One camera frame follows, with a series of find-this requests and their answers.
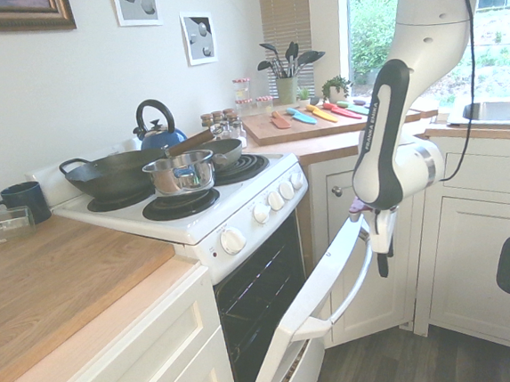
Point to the blue knife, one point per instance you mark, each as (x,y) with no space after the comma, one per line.
(302,116)

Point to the wooden window blind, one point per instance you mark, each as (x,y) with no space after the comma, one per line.
(285,23)

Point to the metal cabinet knob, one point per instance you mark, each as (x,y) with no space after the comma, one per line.
(336,190)

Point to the white stove knob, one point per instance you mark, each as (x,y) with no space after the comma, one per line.
(297,180)
(232,240)
(287,190)
(276,200)
(261,213)

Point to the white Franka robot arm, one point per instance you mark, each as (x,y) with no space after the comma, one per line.
(424,28)

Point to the empty clear glass jar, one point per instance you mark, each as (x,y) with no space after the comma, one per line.
(8,226)

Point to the dark blue mug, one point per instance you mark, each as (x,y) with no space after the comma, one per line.
(25,200)

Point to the black coil burner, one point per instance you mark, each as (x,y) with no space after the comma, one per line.
(244,167)
(180,204)
(113,202)

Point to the black cooking ladle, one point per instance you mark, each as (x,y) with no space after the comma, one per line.
(264,65)

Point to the tiny potted succulent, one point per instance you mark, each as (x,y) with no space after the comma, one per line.
(303,94)

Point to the white oven door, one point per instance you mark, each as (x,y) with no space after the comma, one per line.
(306,287)

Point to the black cooking spatula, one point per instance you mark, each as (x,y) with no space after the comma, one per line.
(291,51)

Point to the cream white kitchen cabinet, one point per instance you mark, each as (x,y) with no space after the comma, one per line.
(163,364)

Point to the purple knife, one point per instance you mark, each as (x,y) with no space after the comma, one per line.
(359,101)

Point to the stainless steel sink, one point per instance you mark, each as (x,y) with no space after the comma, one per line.
(494,112)

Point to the metal oven rack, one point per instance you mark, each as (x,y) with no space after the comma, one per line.
(247,310)

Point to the yellow knife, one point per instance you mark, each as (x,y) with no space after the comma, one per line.
(322,113)

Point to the white stove storage drawer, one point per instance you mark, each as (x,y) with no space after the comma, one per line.
(310,367)

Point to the grey shapes poster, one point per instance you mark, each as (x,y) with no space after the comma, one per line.
(137,4)
(199,37)

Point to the potted green plant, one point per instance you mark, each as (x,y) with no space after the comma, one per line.
(336,86)

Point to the glass jar red checkered lid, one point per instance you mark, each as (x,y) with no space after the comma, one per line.
(242,89)
(264,105)
(243,107)

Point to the framed painting dark frame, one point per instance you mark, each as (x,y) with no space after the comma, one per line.
(11,11)

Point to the white corner cabinet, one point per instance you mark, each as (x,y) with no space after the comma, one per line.
(337,166)

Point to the black wok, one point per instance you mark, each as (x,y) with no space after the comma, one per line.
(110,172)

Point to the black cooking spoon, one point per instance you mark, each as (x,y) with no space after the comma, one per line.
(268,49)

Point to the white electric stove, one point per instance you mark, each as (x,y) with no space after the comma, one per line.
(186,224)

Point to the small spice jar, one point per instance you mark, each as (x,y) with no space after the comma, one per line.
(226,130)
(217,116)
(229,114)
(237,128)
(217,132)
(207,120)

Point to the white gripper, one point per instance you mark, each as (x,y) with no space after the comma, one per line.
(381,232)

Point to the green utensil holder cup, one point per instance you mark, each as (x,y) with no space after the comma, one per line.
(287,90)

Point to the black slotted turner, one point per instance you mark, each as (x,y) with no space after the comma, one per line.
(312,56)

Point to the large butcher block board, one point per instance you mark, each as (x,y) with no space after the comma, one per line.
(57,280)

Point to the bamboo cutting board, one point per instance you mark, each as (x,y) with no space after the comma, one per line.
(321,127)

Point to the stainless steel saucepan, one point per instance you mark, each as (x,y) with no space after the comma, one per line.
(182,175)

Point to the orange knife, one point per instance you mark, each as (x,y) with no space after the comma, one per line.
(281,121)

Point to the kitchen window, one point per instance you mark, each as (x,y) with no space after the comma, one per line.
(370,24)

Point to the white sink cabinet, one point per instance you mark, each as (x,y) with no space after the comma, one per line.
(474,248)

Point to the red knife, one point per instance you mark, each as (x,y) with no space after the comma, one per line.
(342,111)

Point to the green knife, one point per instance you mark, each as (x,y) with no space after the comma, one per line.
(355,108)

